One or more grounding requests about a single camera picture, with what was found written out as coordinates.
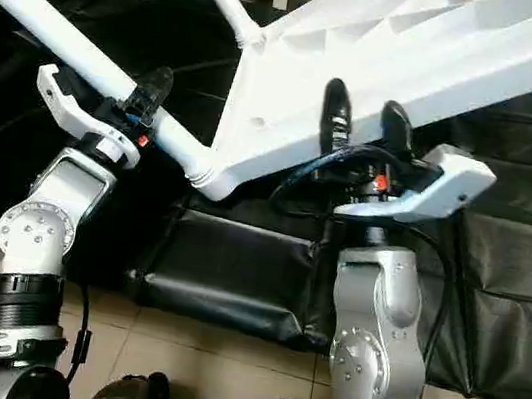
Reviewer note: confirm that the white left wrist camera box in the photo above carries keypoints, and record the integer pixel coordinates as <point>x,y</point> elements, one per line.
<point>62,111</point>

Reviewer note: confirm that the black mat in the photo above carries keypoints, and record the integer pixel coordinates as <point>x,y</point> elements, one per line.
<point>246,262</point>

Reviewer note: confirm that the white plastic table top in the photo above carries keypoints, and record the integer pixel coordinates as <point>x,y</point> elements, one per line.
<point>420,57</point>

